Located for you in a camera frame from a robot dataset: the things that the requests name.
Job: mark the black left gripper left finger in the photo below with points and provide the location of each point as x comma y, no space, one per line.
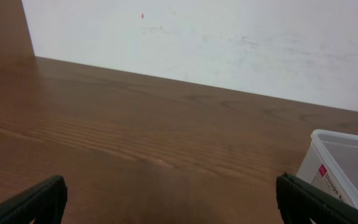
43,203

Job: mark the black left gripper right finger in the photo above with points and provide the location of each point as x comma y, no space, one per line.
301,203

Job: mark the clear plastic storage container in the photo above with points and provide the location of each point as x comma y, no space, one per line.
331,165

